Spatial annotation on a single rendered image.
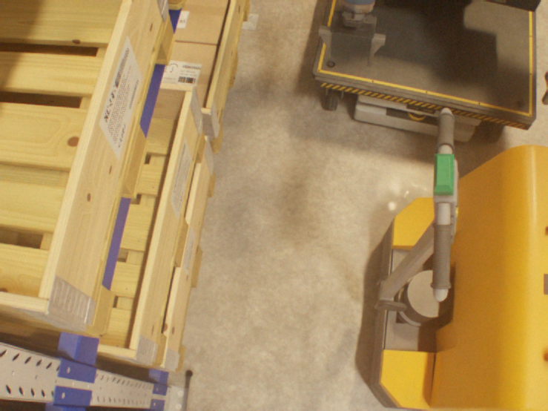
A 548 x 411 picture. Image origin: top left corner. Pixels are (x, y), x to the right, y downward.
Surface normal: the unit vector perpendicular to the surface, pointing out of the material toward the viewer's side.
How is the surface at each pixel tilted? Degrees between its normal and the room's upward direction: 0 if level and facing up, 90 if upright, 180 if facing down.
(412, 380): 22
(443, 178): 16
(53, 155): 0
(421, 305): 0
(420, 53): 0
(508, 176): 68
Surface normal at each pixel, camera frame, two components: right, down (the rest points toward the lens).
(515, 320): -0.71, -0.34
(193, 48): -0.01, -0.36
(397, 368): -0.38, -0.37
